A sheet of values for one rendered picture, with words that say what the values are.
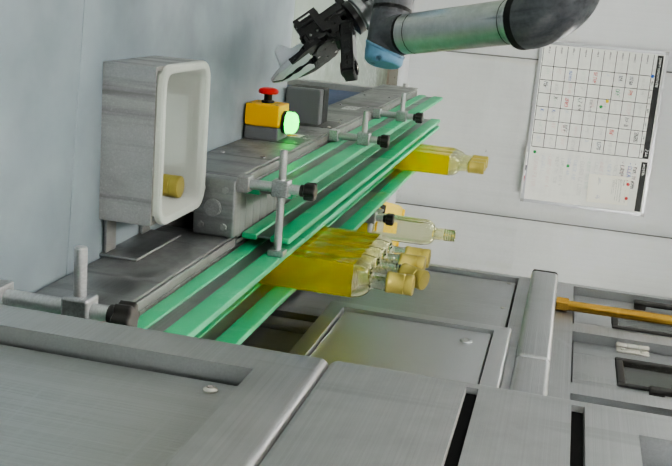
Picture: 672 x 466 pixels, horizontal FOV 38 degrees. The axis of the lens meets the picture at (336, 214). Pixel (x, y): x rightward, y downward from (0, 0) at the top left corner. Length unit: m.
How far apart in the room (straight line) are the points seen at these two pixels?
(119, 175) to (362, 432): 0.90
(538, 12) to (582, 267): 6.12
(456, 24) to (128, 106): 0.62
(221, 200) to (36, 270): 0.37
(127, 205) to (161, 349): 0.76
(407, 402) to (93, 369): 0.20
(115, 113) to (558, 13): 0.69
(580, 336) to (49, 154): 1.11
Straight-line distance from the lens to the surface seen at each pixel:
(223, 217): 1.55
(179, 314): 1.27
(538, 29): 1.60
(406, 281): 1.58
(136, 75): 1.36
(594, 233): 7.59
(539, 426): 0.58
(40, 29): 1.23
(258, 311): 1.51
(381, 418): 0.56
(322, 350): 1.63
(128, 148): 1.38
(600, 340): 1.97
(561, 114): 7.43
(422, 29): 1.76
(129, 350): 0.65
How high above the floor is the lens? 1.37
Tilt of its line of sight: 12 degrees down
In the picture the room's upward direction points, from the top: 98 degrees clockwise
